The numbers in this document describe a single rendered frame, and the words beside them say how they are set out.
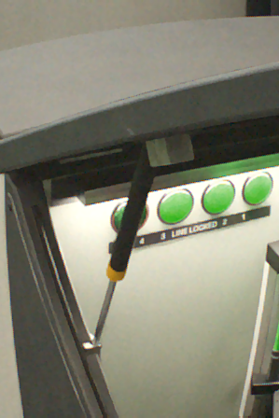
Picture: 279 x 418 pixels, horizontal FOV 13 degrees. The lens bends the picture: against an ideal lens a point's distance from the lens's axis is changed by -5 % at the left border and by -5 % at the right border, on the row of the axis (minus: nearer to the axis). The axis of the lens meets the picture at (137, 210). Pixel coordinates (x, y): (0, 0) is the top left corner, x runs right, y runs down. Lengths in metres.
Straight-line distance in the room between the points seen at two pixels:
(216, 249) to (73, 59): 0.32
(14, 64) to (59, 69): 0.07
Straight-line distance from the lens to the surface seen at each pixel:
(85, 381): 1.35
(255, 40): 1.73
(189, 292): 1.59
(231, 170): 1.48
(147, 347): 1.61
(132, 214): 1.14
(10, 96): 1.51
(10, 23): 5.25
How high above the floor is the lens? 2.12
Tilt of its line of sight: 30 degrees down
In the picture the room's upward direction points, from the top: 2 degrees clockwise
